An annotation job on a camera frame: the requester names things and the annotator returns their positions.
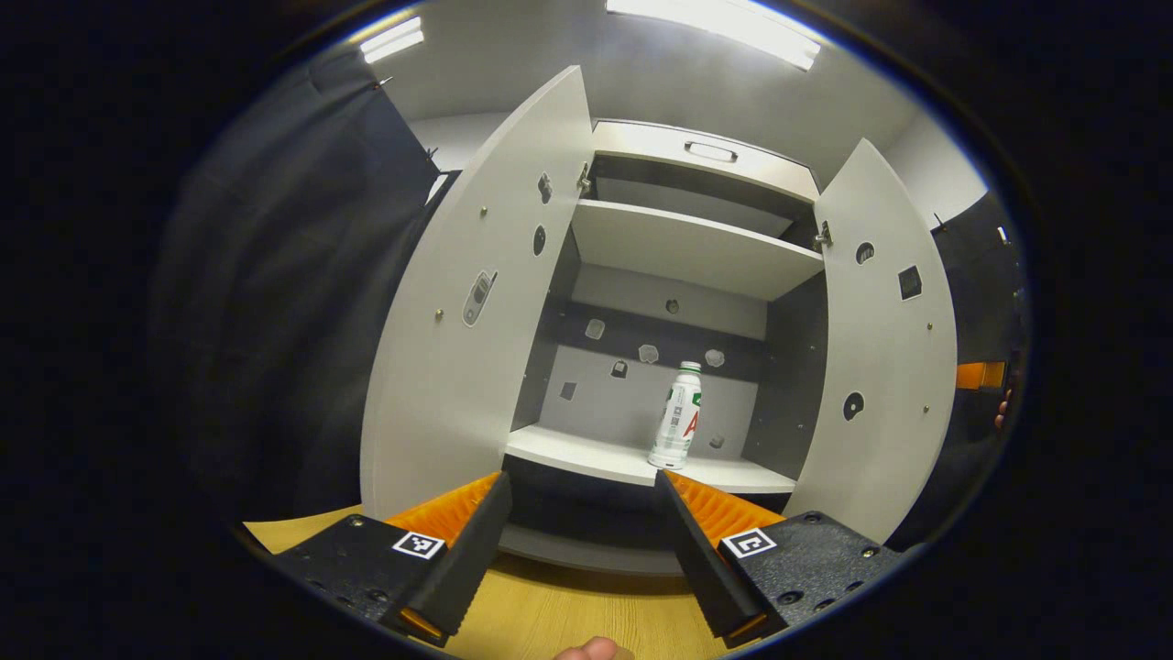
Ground wide ceiling light panel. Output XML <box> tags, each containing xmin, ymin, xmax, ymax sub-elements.
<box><xmin>605</xmin><ymin>0</ymin><xmax>823</xmax><ymax>72</ymax></box>

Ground white cabinet right door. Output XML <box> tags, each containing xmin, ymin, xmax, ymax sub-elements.
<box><xmin>784</xmin><ymin>137</ymin><xmax>959</xmax><ymax>546</ymax></box>

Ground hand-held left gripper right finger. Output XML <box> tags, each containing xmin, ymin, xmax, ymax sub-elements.
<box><xmin>653</xmin><ymin>470</ymin><xmax>904</xmax><ymax>650</ymax></box>

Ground narrow ceiling light strip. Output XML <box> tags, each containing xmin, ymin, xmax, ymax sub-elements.
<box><xmin>359</xmin><ymin>16</ymin><xmax>426</xmax><ymax>65</ymax></box>

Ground white cabinet left door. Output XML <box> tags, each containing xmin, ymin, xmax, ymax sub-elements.
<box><xmin>359</xmin><ymin>64</ymin><xmax>597</xmax><ymax>522</ymax></box>

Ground white cabinet drawer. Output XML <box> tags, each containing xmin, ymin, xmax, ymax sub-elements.
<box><xmin>591</xmin><ymin>119</ymin><xmax>819</xmax><ymax>204</ymax></box>

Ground white drink bottle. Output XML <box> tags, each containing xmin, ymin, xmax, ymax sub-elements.
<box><xmin>647</xmin><ymin>360</ymin><xmax>704</xmax><ymax>471</ymax></box>

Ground white cabinet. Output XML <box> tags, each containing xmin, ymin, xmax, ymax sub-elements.
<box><xmin>499</xmin><ymin>119</ymin><xmax>830</xmax><ymax>577</ymax></box>

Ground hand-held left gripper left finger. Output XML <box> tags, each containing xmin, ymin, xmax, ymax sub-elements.
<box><xmin>270</xmin><ymin>470</ymin><xmax>514</xmax><ymax>647</ymax></box>

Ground black backdrop cloth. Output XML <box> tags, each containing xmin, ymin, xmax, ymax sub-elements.
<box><xmin>147</xmin><ymin>50</ymin><xmax>1032</xmax><ymax>551</ymax></box>

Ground white cabinet door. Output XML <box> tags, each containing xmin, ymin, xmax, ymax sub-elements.
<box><xmin>784</xmin><ymin>137</ymin><xmax>959</xmax><ymax>546</ymax></box>
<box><xmin>359</xmin><ymin>64</ymin><xmax>597</xmax><ymax>522</ymax></box>

